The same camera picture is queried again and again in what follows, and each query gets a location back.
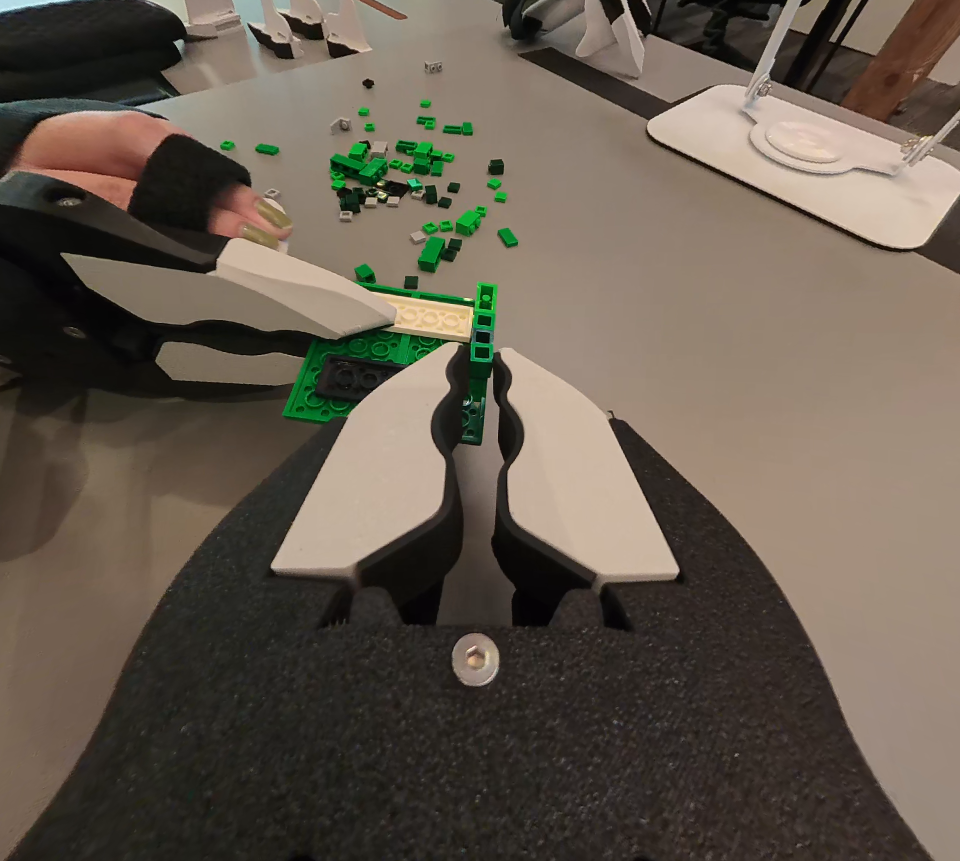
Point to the wooden table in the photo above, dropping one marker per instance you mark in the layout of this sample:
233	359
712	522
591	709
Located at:
922	13

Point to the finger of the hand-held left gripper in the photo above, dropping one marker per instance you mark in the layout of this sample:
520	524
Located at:
262	291
232	366

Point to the light grey lego bracket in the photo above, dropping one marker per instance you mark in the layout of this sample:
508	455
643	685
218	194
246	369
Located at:
341	125

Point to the person's left hand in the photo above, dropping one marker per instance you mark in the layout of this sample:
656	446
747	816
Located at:
82	152

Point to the black knit cloth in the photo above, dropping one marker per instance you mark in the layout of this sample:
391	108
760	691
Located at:
82	43

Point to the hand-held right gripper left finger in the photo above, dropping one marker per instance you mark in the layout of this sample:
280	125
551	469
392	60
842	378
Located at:
375	493

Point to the green lego brick strip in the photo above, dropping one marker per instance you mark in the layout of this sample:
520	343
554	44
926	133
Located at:
484	321

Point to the green lego baseplate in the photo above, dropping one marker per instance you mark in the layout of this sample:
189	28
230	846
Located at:
315	403

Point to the pile of green lego pieces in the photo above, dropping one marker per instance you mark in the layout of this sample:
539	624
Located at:
431	253

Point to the person's left forearm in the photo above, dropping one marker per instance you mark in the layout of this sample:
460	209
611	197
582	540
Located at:
11	126

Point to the black lego plate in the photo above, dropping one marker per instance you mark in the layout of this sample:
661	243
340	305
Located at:
352	375

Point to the white lego plate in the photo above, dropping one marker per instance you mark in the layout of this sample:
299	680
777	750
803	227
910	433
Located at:
427	317

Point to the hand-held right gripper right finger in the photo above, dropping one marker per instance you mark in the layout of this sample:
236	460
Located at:
585	493

